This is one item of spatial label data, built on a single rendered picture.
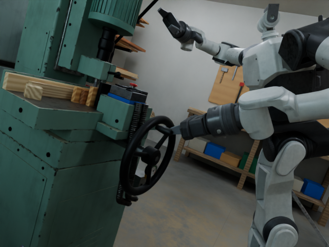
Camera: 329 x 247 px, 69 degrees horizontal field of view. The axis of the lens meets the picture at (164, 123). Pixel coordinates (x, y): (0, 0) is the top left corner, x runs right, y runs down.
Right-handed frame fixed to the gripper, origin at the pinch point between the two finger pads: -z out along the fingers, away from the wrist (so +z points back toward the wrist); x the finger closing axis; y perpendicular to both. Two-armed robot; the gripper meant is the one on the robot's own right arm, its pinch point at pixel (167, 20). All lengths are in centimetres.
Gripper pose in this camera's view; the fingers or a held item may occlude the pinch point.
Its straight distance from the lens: 116.7
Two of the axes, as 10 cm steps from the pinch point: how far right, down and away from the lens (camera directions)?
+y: -7.4, 5.4, 4.0
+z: 5.0, 0.3, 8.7
